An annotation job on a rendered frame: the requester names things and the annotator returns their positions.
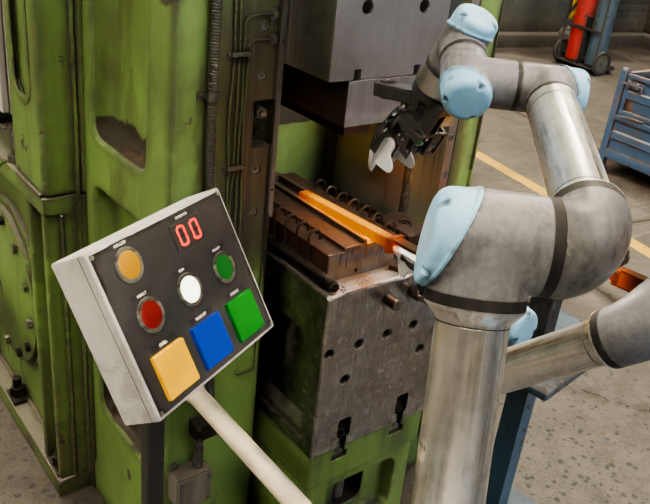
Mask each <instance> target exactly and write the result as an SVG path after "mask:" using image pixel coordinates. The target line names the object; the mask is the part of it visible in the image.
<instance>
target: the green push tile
mask: <svg viewBox="0 0 650 504"><path fill-rule="evenodd" d="M224 307H225V309H226V312H227V314H228V316H229V319H230V321H231V323H232V326H233V328H234V331H235V333H236V335H237V338H238V340H239V342H240V343H243V342H244V341H246V340H247V339H248V338H249V337H251V336H252V335H253V334H254V333H255V332H257V331H258V330H259V329H260V328H262V327H263V326H264V325H265V323H264V321H263V318H262V316H261V313H260V311H259V308H258V306H257V304H256V301H255V299H254V296H253V294H252V291H251V289H250V288H248V289H245V290H244V291H242V292H241V293H240V294H238V295H237V296H236V297H234V298H233V299H231V300H230V301H229V302H227V303H226V304H224Z"/></svg>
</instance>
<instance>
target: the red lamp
mask: <svg viewBox="0 0 650 504"><path fill-rule="evenodd" d="M141 318H142V321H143V323H144V324H145V325H146V326H147V327H148V328H151V329H155V328H157V327H158V326H160V324H161V322H162V310H161V308H160V306H159V305H158V304H157V303H156V302H155V301H152V300H149V301H146V302H145V303H144V304H143V306H142V308H141Z"/></svg>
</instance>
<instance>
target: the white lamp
mask: <svg viewBox="0 0 650 504"><path fill-rule="evenodd" d="M181 292H182V295H183V297H184V298H185V299H186V300H187V301H188V302H195V301H197V300H198V298H199V296H200V287H199V284H198V282H197V280H196V279H195V278H194V277H192V276H186V277H185V278H184V279H183V280H182V282H181Z"/></svg>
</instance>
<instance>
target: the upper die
mask: <svg viewBox="0 0 650 504"><path fill-rule="evenodd" d="M416 75H417V74H416V73H413V75H405V76H394V77H384V78H373V79H362V80H358V79H356V78H354V79H353V80H352V81H341V82H331V83H329V82H327V81H324V80H322V79H320V78H317V77H315V76H313V75H310V74H308V73H306V72H304V71H301V70H299V69H297V68H294V67H292V66H290V65H287V64H285V63H284V67H283V80H282V93H281V97H282V98H284V99H286V100H288V101H290V102H292V103H294V104H296V105H298V106H300V107H302V108H304V109H306V110H308V111H310V112H312V113H315V114H317V115H319V116H321V117H323V118H325V119H327V120H329V121H331V122H333V123H335V124H337V125H339V126H341V127H343V128H346V127H353V126H360V125H367V124H374V123H382V122H383V121H384V119H386V117H387V116H388V115H389V114H390V112H391V111H392V110H393V109H395V108H396V107H397V106H400V103H401V102H398V101H394V100H390V99H389V100H388V99H382V98H380V97H378V96H374V95H373V91H374V82H377V81H381V79H393V80H396V81H397V82H401V83H406V84H410V85H412V84H413V82H414V81H415V78H416Z"/></svg>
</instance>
